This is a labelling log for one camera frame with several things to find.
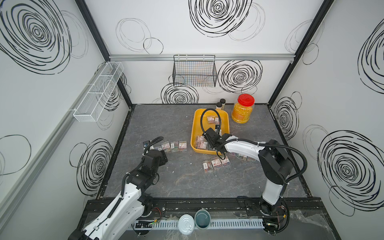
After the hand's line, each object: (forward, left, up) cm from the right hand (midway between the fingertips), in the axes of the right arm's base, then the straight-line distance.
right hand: (215, 144), depth 93 cm
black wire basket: (+63, +15, +12) cm, 66 cm away
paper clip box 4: (-12, 0, -2) cm, 12 cm away
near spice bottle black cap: (+31, -4, +5) cm, 31 cm away
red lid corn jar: (+24, -20, +8) cm, 32 cm away
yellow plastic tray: (+24, +7, -4) cm, 25 cm away
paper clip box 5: (-10, -6, -2) cm, 12 cm away
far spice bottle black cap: (+36, -7, +4) cm, 37 cm away
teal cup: (-39, +8, -3) cm, 40 cm away
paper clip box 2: (-2, +36, -1) cm, 36 cm away
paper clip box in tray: (+22, +2, -2) cm, 22 cm away
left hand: (-10, +32, +7) cm, 35 cm away
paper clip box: (-1, +31, -1) cm, 31 cm away
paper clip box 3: (-13, +5, -2) cm, 14 cm away
